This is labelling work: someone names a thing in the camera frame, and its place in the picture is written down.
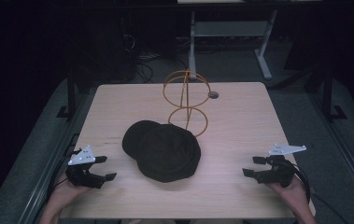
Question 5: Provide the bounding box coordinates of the black metal stand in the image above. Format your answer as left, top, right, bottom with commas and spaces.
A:
55, 66, 79, 119
320, 60, 348, 121

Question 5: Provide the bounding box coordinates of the black hat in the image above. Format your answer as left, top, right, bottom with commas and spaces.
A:
121, 119, 203, 184

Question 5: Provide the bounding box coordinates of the bundle of floor cables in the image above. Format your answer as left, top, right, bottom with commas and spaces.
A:
124, 32, 166, 84

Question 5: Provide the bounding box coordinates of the person's left hand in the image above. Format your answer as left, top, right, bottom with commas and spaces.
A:
50, 173, 92, 210

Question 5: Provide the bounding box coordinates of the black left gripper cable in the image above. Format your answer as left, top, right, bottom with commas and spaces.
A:
45, 148, 83, 200

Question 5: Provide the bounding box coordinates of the orange wire hat stand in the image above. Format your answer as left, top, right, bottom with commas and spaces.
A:
162, 68, 212, 138

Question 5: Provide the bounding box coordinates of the grey metal frame rail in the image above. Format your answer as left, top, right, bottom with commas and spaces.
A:
17, 92, 84, 224
308, 92, 354, 217

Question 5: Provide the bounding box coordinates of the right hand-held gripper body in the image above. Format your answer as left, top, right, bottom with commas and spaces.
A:
253, 143, 307, 189

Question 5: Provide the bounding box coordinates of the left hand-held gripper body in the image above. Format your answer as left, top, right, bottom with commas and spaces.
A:
64, 145, 106, 189

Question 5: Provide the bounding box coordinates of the white metal desk frame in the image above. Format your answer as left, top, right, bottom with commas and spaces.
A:
188, 8, 279, 80

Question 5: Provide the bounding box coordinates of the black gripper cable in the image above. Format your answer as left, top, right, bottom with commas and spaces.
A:
285, 160, 312, 204
45, 148, 83, 200

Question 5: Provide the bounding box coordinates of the person's right hand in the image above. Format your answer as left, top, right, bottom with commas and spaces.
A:
264, 175, 311, 214

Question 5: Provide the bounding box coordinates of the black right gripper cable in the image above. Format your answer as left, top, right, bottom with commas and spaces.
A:
285, 160, 312, 204

